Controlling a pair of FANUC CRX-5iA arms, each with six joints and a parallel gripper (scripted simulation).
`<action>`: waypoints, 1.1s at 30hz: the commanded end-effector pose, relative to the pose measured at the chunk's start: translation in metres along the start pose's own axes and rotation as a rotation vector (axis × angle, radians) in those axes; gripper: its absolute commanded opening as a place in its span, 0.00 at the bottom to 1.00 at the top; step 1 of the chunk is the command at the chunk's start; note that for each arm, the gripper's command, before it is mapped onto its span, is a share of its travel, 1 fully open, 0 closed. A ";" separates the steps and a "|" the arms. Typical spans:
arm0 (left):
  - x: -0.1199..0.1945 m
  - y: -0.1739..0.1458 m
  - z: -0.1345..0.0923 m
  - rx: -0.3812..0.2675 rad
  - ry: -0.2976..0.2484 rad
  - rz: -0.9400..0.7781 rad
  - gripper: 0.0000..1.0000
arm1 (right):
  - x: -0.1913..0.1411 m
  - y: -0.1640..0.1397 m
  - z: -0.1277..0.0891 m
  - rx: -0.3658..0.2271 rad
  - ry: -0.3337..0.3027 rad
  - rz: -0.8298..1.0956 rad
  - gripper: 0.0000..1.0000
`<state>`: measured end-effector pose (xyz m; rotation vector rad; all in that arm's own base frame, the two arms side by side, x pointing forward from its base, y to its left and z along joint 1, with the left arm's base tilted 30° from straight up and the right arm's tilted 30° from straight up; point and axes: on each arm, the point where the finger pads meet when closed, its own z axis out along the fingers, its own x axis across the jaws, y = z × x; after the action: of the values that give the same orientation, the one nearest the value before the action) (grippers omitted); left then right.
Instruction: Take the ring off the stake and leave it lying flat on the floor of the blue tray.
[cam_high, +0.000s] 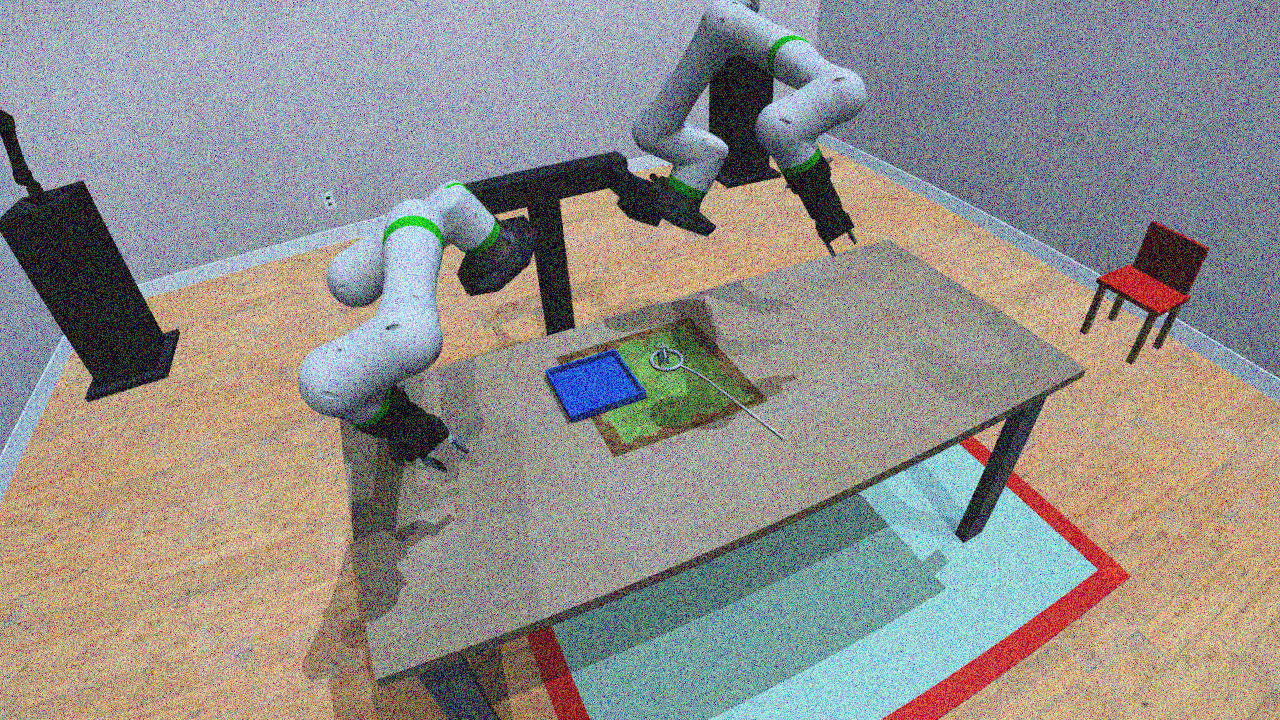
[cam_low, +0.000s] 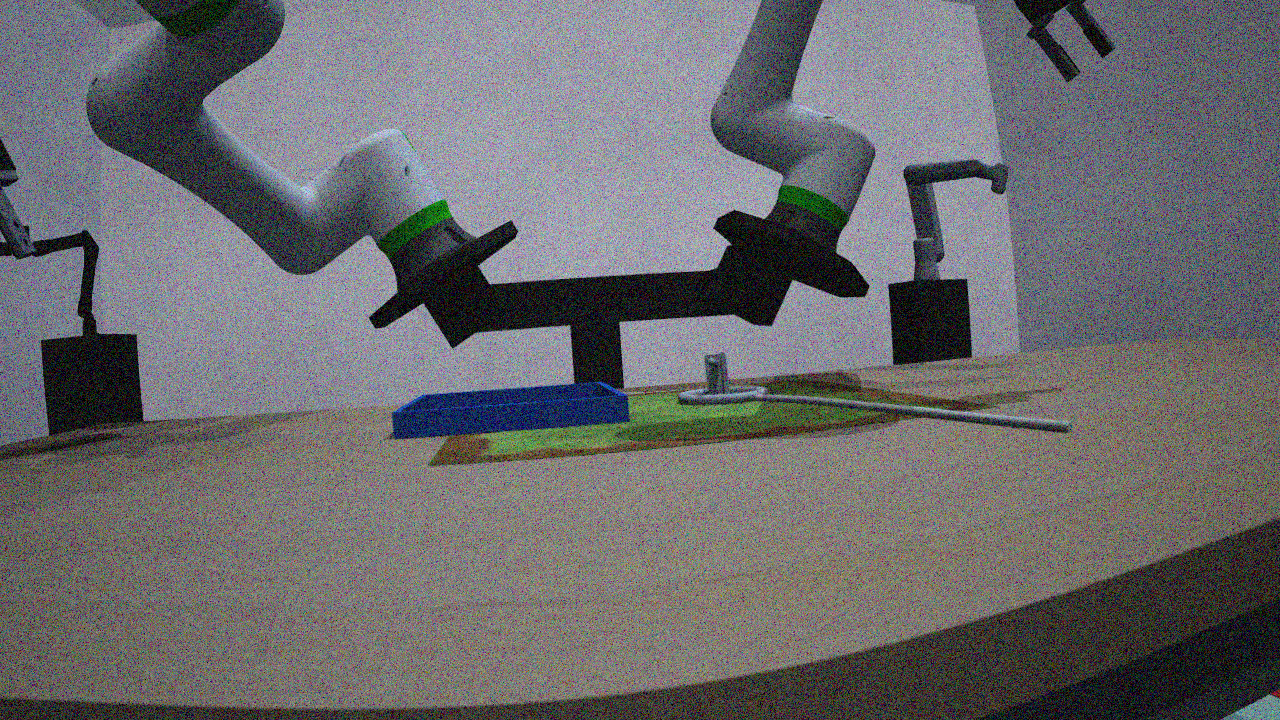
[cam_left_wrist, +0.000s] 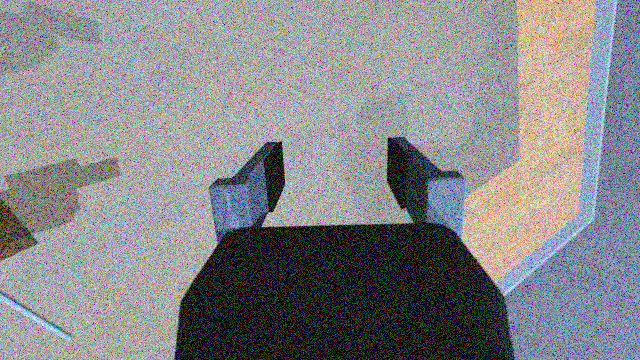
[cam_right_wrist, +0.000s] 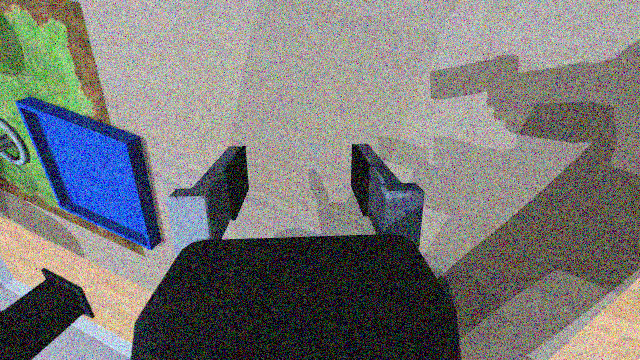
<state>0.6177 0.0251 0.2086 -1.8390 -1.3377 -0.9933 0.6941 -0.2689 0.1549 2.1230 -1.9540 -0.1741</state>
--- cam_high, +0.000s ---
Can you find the white ring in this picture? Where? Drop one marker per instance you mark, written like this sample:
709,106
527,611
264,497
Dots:
670,368

